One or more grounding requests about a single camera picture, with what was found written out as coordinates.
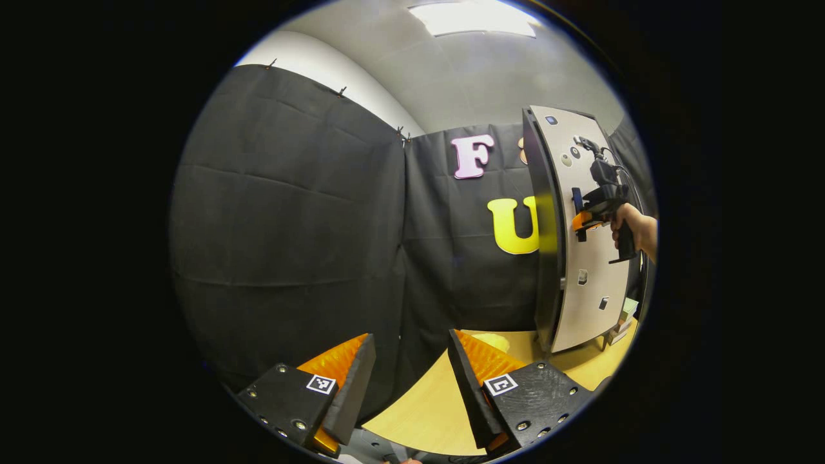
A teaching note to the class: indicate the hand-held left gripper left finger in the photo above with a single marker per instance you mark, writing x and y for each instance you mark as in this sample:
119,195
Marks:
358,393

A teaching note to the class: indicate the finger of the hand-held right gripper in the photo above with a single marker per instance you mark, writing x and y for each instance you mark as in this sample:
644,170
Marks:
583,221

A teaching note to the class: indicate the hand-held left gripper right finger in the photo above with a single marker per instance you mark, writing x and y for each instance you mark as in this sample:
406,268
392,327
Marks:
470,393

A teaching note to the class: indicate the dark grey cabinet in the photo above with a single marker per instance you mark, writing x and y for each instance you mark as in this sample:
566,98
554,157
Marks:
546,245

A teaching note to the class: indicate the grey cabinet door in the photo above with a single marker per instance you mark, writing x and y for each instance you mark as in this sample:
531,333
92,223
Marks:
596,290

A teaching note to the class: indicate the yellow soft ball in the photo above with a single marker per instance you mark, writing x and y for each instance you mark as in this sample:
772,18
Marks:
491,341

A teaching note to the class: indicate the green notebook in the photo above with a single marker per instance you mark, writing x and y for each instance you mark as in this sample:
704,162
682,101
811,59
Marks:
630,308

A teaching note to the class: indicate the brown book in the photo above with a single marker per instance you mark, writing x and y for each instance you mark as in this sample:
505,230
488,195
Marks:
624,324

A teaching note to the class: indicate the black backdrop cloth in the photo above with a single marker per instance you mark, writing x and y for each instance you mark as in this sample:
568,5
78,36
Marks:
290,225

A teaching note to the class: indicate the large ceiling light panel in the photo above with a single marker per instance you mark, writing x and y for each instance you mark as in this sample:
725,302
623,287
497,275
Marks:
474,17

